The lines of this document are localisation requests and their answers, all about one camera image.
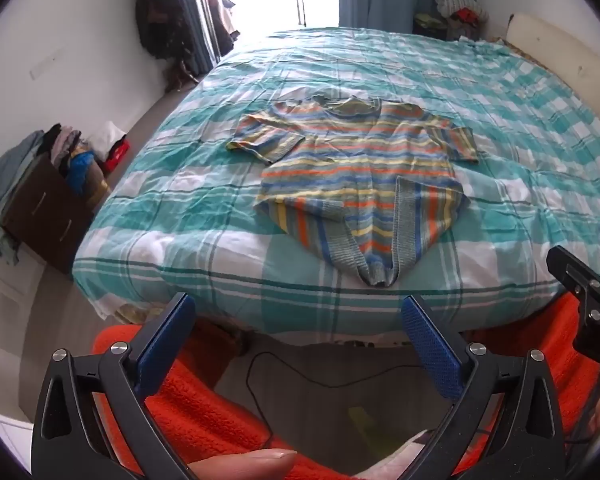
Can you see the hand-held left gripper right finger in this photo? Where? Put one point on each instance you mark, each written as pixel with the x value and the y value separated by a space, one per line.
pixel 430 345

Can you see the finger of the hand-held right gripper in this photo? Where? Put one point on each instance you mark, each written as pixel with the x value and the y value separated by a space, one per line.
pixel 572 267

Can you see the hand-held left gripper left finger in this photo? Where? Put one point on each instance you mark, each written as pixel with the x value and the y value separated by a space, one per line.
pixel 162 345

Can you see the striped knit sweater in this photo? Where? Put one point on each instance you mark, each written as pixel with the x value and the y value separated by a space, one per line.
pixel 355 160

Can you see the heap of clothes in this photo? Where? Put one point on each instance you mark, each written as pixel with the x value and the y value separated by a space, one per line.
pixel 457 10

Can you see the dark hanging clothes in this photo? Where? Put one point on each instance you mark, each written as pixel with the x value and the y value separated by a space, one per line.
pixel 157 15

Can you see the person's left hand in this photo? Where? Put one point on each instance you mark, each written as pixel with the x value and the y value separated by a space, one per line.
pixel 240 465

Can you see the orange fleece garment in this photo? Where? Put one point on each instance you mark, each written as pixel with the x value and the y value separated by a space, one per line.
pixel 190 410

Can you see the bed with teal checkered sheet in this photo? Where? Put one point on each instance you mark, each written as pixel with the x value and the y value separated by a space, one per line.
pixel 180 200

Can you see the brown cabinet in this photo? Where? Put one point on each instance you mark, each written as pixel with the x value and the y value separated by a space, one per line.
pixel 40 210

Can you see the red box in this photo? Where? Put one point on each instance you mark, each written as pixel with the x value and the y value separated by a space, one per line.
pixel 117 156

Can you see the white board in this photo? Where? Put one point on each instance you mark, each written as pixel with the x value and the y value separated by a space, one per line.
pixel 565 50

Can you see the white bag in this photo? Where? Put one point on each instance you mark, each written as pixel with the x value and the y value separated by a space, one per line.
pixel 107 135

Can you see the grey-blue draped cloth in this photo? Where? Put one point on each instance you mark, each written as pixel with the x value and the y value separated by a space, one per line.
pixel 5 175

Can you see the grey-blue curtain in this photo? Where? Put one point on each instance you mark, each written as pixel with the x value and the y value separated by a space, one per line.
pixel 200 20

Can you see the brown hanging jacket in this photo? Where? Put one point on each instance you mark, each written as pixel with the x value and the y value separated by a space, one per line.
pixel 222 20

